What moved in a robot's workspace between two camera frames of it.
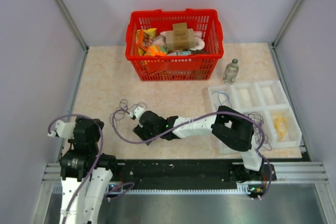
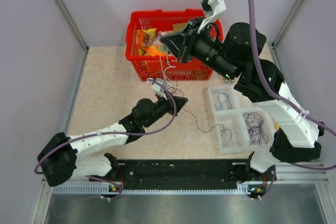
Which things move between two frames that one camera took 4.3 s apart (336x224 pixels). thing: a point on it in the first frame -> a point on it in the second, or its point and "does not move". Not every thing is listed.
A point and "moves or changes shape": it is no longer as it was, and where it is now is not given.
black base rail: [128, 170] does not move
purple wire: [120, 112] moves or changes shape
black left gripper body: [71, 136] -> [168, 103]
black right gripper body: [145, 134] -> [185, 51]
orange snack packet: [143, 39] does not move
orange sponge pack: [155, 50] does not move
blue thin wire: [219, 99] does not move
